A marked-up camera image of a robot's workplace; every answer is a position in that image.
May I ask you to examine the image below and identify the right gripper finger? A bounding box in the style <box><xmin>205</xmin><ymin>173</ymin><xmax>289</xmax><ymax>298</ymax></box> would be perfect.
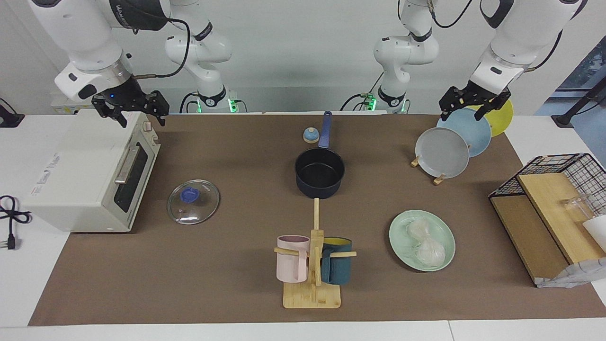
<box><xmin>91</xmin><ymin>97</ymin><xmax>129</xmax><ymax>128</ymax></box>
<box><xmin>144</xmin><ymin>91</ymin><xmax>170</xmax><ymax>126</ymax></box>

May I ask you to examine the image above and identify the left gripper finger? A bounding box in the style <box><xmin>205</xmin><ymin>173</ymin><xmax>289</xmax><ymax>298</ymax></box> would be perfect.
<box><xmin>439</xmin><ymin>86</ymin><xmax>463</xmax><ymax>122</ymax></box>
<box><xmin>474</xmin><ymin>91</ymin><xmax>513</xmax><ymax>121</ymax></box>

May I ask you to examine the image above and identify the glass lid blue knob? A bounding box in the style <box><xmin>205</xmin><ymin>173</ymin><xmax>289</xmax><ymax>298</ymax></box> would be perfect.
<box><xmin>167</xmin><ymin>179</ymin><xmax>221</xmax><ymax>225</ymax></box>

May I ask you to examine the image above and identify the clear plastic food bag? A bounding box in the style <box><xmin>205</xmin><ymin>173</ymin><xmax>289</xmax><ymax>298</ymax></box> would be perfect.
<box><xmin>406</xmin><ymin>218</ymin><xmax>446</xmax><ymax>267</ymax></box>

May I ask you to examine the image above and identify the yellow plate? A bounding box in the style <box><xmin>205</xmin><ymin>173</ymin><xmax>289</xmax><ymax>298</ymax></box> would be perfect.
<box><xmin>466</xmin><ymin>99</ymin><xmax>514</xmax><ymax>138</ymax></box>

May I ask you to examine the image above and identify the light blue plate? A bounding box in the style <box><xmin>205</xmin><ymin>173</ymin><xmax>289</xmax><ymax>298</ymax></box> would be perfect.
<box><xmin>436</xmin><ymin>108</ymin><xmax>492</xmax><ymax>158</ymax></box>

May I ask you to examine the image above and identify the grey plate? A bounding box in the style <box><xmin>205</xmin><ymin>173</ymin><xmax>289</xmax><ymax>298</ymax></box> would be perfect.
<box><xmin>415</xmin><ymin>127</ymin><xmax>470</xmax><ymax>179</ymax></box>

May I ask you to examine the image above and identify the wooden plate rack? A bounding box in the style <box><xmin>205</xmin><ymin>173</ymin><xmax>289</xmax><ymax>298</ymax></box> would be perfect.
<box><xmin>410</xmin><ymin>153</ymin><xmax>446</xmax><ymax>186</ymax></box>

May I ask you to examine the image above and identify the light green plate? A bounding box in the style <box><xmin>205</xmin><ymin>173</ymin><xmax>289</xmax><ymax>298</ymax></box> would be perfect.
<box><xmin>389</xmin><ymin>210</ymin><xmax>456</xmax><ymax>272</ymax></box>

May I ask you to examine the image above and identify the white socket box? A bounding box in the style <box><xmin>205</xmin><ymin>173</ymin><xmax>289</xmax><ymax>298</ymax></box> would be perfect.
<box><xmin>51</xmin><ymin>95</ymin><xmax>98</xmax><ymax>115</ymax></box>

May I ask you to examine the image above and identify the cream toaster oven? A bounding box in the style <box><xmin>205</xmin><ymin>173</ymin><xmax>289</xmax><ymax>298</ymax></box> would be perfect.
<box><xmin>23</xmin><ymin>109</ymin><xmax>161</xmax><ymax>233</ymax></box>

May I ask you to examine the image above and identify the black stand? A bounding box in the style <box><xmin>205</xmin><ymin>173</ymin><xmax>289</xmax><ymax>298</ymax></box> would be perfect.
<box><xmin>552</xmin><ymin>76</ymin><xmax>606</xmax><ymax>128</ymax></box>

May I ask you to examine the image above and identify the black table clamp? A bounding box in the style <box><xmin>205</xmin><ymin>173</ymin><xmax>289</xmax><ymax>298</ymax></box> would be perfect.
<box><xmin>0</xmin><ymin>98</ymin><xmax>25</xmax><ymax>128</ymax></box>

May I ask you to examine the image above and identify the clear glass cup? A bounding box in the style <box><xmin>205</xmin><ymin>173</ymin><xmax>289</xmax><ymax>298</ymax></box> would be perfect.
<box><xmin>561</xmin><ymin>194</ymin><xmax>595</xmax><ymax>223</ymax></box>

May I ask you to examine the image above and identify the dark blue saucepan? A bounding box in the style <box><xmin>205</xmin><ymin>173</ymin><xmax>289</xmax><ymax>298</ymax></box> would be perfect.
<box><xmin>294</xmin><ymin>111</ymin><xmax>346</xmax><ymax>199</ymax></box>

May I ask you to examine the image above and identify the white cup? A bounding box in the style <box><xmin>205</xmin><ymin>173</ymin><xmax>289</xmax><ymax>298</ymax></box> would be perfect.
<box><xmin>582</xmin><ymin>215</ymin><xmax>606</xmax><ymax>251</ymax></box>

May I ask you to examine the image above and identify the brown table mat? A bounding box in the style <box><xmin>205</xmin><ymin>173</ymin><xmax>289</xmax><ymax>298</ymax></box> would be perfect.
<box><xmin>27</xmin><ymin>114</ymin><xmax>606</xmax><ymax>326</ymax></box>

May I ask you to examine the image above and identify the white patterned cloth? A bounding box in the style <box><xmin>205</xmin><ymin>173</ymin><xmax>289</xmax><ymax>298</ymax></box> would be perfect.
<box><xmin>535</xmin><ymin>257</ymin><xmax>606</xmax><ymax>288</ymax></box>

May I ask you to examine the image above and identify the dark teal mug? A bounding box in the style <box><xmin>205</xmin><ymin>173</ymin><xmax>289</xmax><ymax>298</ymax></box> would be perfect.
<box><xmin>321</xmin><ymin>237</ymin><xmax>353</xmax><ymax>285</ymax></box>

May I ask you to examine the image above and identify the pink mug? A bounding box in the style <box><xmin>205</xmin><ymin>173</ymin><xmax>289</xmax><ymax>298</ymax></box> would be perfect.
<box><xmin>276</xmin><ymin>235</ymin><xmax>311</xmax><ymax>284</ymax></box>

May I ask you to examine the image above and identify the wooden mug tree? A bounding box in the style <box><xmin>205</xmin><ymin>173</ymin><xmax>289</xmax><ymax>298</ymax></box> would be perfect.
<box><xmin>274</xmin><ymin>198</ymin><xmax>357</xmax><ymax>309</ymax></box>

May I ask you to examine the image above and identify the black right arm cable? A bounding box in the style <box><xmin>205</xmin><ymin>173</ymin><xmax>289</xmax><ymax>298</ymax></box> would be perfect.
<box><xmin>130</xmin><ymin>17</ymin><xmax>191</xmax><ymax>79</ymax></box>

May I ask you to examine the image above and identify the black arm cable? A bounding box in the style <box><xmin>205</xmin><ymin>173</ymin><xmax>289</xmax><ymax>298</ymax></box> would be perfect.
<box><xmin>130</xmin><ymin>17</ymin><xmax>191</xmax><ymax>79</ymax></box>
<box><xmin>426</xmin><ymin>0</ymin><xmax>564</xmax><ymax>74</ymax></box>

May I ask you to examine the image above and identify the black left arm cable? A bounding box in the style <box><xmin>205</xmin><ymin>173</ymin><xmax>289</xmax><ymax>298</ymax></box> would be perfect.
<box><xmin>426</xmin><ymin>0</ymin><xmax>564</xmax><ymax>74</ymax></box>

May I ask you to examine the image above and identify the wire and wood shelf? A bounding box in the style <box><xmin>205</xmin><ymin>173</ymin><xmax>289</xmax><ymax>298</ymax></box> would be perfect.
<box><xmin>489</xmin><ymin>153</ymin><xmax>606</xmax><ymax>288</ymax></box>

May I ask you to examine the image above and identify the black power cable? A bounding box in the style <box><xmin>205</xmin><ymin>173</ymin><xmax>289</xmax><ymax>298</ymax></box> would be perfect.
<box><xmin>0</xmin><ymin>195</ymin><xmax>33</xmax><ymax>251</ymax></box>

